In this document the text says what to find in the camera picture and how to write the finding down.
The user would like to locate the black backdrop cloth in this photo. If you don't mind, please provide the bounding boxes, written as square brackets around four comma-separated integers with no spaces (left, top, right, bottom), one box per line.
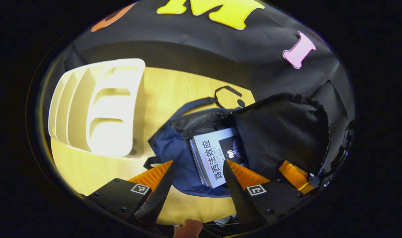
[64,0,356,166]

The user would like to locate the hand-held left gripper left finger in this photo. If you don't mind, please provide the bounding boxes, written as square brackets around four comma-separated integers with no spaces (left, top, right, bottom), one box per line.
[85,160,176,226]

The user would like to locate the white bookshelf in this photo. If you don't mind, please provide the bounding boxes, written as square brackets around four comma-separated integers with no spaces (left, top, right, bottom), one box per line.
[48,58,146,158]

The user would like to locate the blue schoolbag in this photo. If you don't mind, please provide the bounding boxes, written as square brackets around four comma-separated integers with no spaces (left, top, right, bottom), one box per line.
[143,85,331,198]

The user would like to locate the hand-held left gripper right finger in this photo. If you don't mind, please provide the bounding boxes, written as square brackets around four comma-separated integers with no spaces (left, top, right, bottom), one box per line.
[222,160,308,228]

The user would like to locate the white book dark figure cover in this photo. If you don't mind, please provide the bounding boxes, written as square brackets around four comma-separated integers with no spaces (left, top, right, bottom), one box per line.
[189,127,248,189]

